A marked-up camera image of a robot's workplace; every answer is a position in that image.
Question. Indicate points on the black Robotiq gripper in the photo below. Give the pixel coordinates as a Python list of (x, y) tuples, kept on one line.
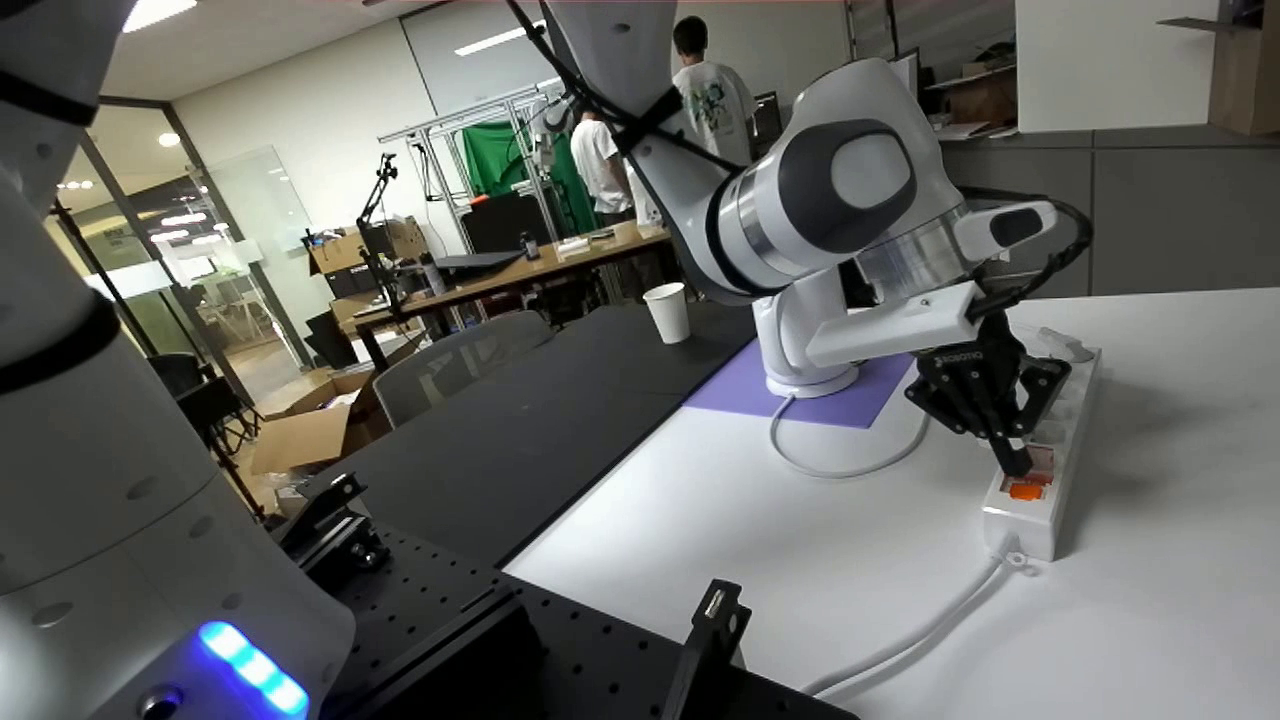
[(995, 350)]

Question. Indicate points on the white power strip orange switch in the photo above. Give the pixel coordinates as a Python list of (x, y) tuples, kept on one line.
[(1047, 505)]

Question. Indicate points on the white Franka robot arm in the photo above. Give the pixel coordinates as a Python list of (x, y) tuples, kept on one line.
[(853, 173)]

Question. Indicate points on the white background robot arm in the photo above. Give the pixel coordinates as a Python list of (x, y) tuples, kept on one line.
[(600, 167)]

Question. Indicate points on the white electric kettle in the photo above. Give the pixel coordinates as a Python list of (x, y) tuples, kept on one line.
[(803, 360)]

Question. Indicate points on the purple mat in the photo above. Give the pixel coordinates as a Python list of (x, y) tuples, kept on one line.
[(745, 384)]

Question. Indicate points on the white paper cup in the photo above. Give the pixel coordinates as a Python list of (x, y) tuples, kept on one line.
[(666, 312)]

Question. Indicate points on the person in white shirt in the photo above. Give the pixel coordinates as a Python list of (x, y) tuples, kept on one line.
[(712, 103)]

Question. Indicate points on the wooden cabinet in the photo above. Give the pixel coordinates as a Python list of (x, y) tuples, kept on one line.
[(1255, 66)]

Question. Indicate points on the wooden table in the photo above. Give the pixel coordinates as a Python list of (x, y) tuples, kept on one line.
[(532, 267)]

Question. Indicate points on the grey office chair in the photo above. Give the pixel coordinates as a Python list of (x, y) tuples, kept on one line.
[(453, 360)]

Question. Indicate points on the green cloth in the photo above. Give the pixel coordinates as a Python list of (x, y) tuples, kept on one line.
[(503, 162)]

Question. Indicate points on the black perforated breadboard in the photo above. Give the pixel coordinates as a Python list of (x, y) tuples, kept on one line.
[(441, 624)]

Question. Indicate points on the cardboard box on table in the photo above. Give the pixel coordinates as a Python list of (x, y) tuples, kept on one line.
[(348, 249)]

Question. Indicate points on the large cardboard box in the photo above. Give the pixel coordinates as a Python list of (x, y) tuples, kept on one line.
[(300, 434)]

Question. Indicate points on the black office chair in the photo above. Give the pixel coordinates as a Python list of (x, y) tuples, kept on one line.
[(202, 405)]

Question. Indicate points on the black camera clamp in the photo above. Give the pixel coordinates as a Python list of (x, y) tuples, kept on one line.
[(706, 641)]

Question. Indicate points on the white metal rack frame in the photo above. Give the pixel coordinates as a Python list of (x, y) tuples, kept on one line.
[(441, 135)]

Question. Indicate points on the black tripod with camera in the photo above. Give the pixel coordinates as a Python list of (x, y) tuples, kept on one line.
[(379, 221)]

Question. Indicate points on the black metal bracket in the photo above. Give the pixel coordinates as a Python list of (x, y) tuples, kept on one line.
[(327, 527)]

